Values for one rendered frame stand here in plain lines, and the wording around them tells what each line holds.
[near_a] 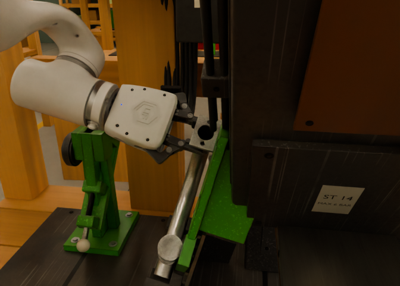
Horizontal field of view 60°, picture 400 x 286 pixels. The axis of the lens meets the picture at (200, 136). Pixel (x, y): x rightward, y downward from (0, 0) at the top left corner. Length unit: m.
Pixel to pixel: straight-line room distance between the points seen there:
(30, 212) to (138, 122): 0.59
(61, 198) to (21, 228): 0.15
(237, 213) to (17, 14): 0.39
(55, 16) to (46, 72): 0.09
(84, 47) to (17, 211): 0.60
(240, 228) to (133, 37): 0.50
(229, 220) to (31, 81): 0.38
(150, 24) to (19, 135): 0.48
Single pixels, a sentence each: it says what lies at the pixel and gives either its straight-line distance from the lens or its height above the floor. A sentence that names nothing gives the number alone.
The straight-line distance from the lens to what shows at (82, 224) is 0.79.
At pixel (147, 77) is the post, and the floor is 1.26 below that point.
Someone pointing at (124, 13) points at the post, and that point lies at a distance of 0.83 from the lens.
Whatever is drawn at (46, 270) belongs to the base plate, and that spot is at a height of 0.90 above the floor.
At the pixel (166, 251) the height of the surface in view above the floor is 1.08.
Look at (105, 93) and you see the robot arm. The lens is 0.57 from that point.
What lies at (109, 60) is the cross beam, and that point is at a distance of 0.95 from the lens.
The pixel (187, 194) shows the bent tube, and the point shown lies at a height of 1.09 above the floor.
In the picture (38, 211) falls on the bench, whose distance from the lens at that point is 1.08.
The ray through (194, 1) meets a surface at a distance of 0.68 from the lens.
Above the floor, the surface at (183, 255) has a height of 1.09.
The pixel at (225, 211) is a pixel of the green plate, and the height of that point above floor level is 1.15.
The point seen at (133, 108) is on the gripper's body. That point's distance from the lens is 0.57.
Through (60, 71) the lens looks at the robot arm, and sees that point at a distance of 0.61.
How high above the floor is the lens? 1.44
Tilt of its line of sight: 23 degrees down
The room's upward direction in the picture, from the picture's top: straight up
